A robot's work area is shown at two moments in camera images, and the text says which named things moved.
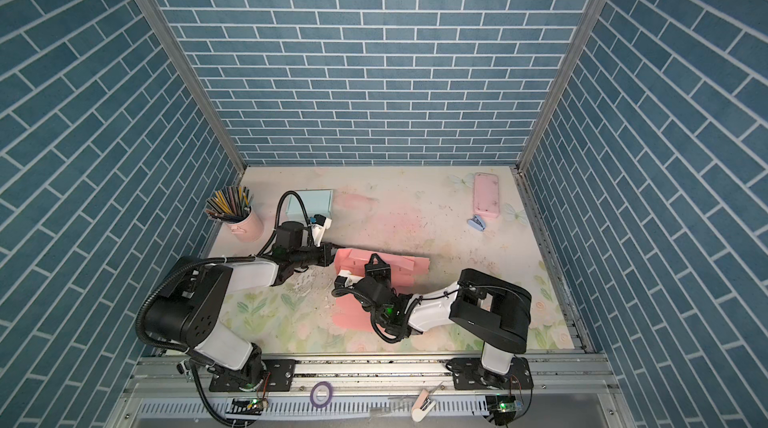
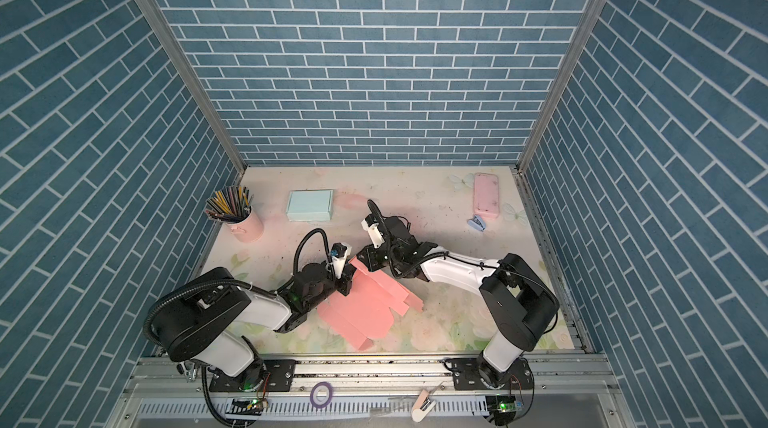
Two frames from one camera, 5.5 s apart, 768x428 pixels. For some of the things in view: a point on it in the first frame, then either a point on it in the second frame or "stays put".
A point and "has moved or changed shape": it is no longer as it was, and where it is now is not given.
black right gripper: [382, 271] -> [370, 263]
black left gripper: [326, 258] -> [346, 279]
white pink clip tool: [422, 406] stays put
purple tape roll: [330, 392] stays put
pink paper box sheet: [348, 312] has moved or changed shape
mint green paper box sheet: [314, 201] stays put
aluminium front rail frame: [163, 392] stays put
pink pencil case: [486, 195] stays put
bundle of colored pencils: [230, 204] stays put
